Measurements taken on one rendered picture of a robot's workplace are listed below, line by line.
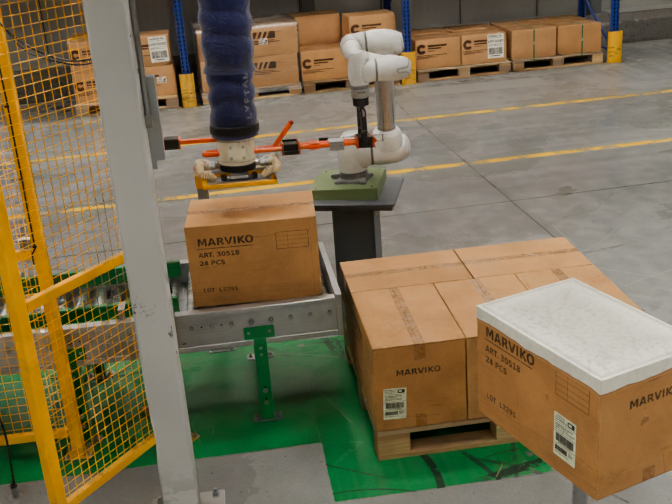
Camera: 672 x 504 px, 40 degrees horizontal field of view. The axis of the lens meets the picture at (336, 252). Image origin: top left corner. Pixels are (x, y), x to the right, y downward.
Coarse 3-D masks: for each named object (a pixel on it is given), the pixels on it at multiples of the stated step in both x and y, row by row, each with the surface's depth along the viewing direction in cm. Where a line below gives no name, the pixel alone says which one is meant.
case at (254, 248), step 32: (288, 192) 461; (192, 224) 426; (224, 224) 423; (256, 224) 424; (288, 224) 425; (192, 256) 428; (224, 256) 429; (256, 256) 430; (288, 256) 431; (192, 288) 433; (224, 288) 434; (256, 288) 436; (288, 288) 437; (320, 288) 438
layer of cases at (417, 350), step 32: (416, 256) 479; (448, 256) 476; (480, 256) 473; (512, 256) 470; (544, 256) 468; (576, 256) 465; (352, 288) 447; (384, 288) 444; (416, 288) 442; (448, 288) 439; (480, 288) 437; (512, 288) 434; (608, 288) 427; (352, 320) 448; (384, 320) 412; (416, 320) 409; (448, 320) 407; (352, 352) 464; (384, 352) 388; (416, 352) 390; (448, 352) 392; (384, 384) 394; (416, 384) 396; (448, 384) 398; (384, 416) 399; (416, 416) 401; (448, 416) 403; (480, 416) 406
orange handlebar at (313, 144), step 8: (184, 144) 453; (280, 144) 436; (304, 144) 434; (312, 144) 434; (320, 144) 434; (328, 144) 435; (344, 144) 436; (352, 144) 436; (208, 152) 429; (216, 152) 428; (256, 152) 431; (264, 152) 432
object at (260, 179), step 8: (224, 176) 424; (248, 176) 430; (256, 176) 427; (272, 176) 430; (208, 184) 422; (216, 184) 422; (224, 184) 422; (232, 184) 423; (240, 184) 423; (248, 184) 424; (256, 184) 424; (264, 184) 425
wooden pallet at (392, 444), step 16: (384, 432) 402; (400, 432) 403; (464, 432) 419; (480, 432) 418; (496, 432) 410; (384, 448) 405; (400, 448) 406; (416, 448) 410; (432, 448) 409; (448, 448) 409; (464, 448) 410
